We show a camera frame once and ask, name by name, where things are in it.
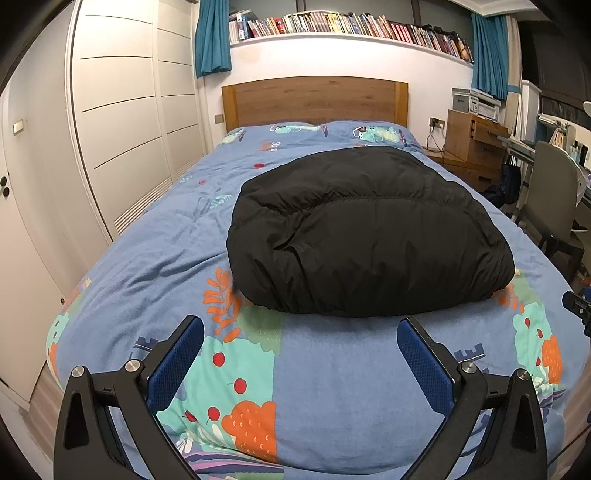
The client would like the white printer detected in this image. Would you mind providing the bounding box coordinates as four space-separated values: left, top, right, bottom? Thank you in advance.
451 88 502 120

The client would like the black puffer jacket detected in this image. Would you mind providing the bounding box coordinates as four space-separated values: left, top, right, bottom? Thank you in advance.
226 148 516 318

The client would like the teal curtain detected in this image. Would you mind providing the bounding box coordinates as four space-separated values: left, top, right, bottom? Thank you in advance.
194 0 232 78
471 11 523 100

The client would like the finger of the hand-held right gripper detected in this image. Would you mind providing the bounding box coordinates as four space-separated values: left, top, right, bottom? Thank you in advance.
562 291 591 337

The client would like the white door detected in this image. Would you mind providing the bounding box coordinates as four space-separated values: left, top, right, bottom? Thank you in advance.
0 60 114 404

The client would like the row of books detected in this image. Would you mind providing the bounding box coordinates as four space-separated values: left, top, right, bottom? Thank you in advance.
228 11 475 64

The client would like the wooden headboard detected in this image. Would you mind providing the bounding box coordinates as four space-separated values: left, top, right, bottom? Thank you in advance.
222 76 410 133

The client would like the dark backpack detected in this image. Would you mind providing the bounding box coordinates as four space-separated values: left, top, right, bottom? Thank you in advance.
480 161 523 206

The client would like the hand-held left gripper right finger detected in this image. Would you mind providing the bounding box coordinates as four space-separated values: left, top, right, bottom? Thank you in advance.
397 316 548 480

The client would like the wooden nightstand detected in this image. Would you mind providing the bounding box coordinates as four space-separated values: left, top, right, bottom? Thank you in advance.
422 145 504 193

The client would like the blue printed pillow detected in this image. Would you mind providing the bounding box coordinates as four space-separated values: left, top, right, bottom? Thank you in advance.
222 122 333 145
330 121 424 151

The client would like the grey chair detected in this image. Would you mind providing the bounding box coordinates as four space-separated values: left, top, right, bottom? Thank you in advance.
510 141 585 278

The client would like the wooden drawer cabinet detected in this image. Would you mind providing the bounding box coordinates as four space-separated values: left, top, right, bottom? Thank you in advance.
444 109 511 162

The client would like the white desk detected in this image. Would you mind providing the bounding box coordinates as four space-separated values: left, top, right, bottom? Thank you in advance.
508 113 591 232

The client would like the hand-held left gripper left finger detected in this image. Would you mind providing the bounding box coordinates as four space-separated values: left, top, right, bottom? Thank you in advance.
53 315 205 480

